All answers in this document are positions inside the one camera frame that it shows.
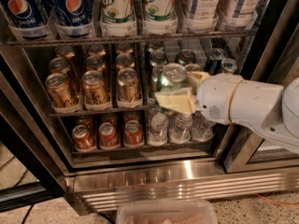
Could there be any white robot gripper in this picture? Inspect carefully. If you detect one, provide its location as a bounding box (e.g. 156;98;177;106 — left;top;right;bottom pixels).
155;71;283;125

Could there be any green can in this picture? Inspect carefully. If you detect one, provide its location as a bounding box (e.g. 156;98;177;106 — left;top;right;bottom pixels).
149;65;164;98
145;41;163;53
157;63;187;91
185;63;203;72
149;50;168;67
175;49;196;65

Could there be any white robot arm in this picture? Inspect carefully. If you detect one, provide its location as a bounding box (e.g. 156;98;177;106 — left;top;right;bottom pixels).
155;72;299;153

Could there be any water bottle front middle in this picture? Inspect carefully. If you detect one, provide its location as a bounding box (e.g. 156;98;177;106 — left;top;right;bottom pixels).
170;113;192;144

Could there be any blue silver can rear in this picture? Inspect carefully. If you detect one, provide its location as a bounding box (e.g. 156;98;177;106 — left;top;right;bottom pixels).
206;48;227;75

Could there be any blue silver can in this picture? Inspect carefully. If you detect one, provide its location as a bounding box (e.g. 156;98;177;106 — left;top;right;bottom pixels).
206;48;227;75
221;58;239;74

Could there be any blue silver can front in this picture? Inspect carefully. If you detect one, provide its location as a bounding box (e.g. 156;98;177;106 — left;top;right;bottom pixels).
221;58;239;74

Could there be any gold can front right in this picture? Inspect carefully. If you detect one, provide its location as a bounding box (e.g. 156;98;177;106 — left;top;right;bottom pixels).
117;68;141;103

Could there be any gold can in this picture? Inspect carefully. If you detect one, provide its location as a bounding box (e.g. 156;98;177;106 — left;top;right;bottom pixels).
115;42;134;54
86;55;107;77
48;57;79;91
45;73;78;108
117;68;141;103
116;53;135;71
55;45;76;65
88;44;106;57
82;70;109;105

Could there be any orange can rear right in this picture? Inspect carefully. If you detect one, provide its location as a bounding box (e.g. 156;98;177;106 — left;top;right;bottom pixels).
123;111;141;123

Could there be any orange can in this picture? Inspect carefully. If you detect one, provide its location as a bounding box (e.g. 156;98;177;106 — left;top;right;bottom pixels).
123;111;141;123
72;125;95;151
98;122;119;148
101;113;118;127
124;120;143;146
75;116;94;130

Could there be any orange can front right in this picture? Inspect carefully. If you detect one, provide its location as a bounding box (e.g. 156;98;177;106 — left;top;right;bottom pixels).
124;120;143;146

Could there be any gold can rear right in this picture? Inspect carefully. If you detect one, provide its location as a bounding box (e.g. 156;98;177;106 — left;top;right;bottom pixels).
115;42;134;54

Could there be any orange can rear middle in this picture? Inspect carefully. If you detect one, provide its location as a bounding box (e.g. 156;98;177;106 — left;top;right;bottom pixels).
101;113;118;127

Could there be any gold can front middle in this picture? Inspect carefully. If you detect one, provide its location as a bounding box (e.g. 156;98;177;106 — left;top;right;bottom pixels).
82;70;109;105

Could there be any orange can front middle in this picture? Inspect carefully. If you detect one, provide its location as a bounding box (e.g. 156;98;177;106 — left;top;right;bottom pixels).
98;122;119;148

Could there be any gold can rear middle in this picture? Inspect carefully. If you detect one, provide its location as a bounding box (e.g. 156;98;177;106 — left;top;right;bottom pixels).
88;44;106;57

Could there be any stainless steel fridge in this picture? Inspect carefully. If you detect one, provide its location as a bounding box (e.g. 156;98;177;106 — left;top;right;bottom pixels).
0;0;299;215

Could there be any orange can rear left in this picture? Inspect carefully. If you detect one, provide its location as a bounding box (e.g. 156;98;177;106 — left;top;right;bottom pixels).
75;116;94;130

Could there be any orange can front left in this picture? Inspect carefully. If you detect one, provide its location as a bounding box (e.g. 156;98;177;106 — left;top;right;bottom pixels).
72;125;95;151

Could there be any gold can front left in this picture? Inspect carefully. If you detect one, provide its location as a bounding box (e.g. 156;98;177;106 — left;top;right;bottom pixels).
45;73;78;108

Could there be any gold can rear left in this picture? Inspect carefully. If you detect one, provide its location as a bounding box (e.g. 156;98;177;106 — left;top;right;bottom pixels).
55;45;76;65

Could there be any open fridge door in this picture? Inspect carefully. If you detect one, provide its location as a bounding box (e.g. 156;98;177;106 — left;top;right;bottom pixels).
0;57;66;212

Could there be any water bottle front left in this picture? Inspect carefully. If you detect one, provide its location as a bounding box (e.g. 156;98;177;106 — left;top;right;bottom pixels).
149;112;168;146

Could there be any white labelled bottle left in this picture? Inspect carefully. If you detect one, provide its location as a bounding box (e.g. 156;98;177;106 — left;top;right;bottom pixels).
183;0;220;33

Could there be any white labelled bottle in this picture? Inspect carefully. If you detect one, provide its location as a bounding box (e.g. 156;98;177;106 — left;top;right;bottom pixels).
183;0;220;33
217;0;260;31

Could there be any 7UP bottle right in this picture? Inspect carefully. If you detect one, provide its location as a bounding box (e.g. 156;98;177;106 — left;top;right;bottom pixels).
143;0;175;35

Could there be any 7up bottle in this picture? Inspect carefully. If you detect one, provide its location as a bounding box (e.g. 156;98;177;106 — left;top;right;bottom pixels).
101;0;136;37
143;0;175;35

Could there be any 7UP bottle left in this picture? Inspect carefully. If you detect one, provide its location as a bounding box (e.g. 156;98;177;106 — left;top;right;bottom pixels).
101;0;136;37

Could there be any white labelled bottle right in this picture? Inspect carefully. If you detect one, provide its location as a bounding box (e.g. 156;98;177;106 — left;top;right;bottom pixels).
217;0;260;31

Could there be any clear plastic food container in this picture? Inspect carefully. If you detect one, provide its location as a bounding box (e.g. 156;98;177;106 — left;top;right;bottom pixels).
116;200;218;224

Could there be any Pepsi bottle right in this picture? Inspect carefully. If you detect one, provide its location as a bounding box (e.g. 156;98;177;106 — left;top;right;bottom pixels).
53;0;93;38

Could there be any pepsi bottle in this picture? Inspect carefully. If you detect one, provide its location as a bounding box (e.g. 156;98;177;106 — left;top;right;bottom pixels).
53;0;93;38
0;0;48;32

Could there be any Pepsi bottle left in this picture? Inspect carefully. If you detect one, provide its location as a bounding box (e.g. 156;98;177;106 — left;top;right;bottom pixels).
0;0;48;32

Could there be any orange cable on floor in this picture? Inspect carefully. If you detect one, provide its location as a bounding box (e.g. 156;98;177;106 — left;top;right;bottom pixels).
255;193;299;208

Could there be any black cable on floor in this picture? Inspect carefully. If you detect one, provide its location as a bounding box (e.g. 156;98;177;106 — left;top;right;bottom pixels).
20;203;36;224

